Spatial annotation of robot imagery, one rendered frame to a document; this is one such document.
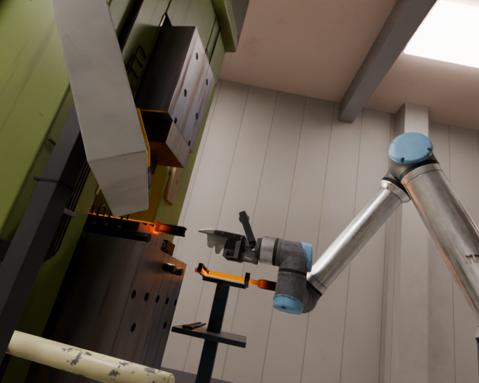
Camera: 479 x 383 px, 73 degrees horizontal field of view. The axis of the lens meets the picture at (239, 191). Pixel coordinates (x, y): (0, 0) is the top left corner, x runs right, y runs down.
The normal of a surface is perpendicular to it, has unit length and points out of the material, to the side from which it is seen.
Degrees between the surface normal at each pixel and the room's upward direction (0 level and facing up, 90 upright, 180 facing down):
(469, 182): 90
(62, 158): 90
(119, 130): 90
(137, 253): 90
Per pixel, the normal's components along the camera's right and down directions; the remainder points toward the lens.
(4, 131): -0.17, -0.38
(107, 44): 0.25, -0.29
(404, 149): -0.43, -0.51
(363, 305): 0.05, -0.34
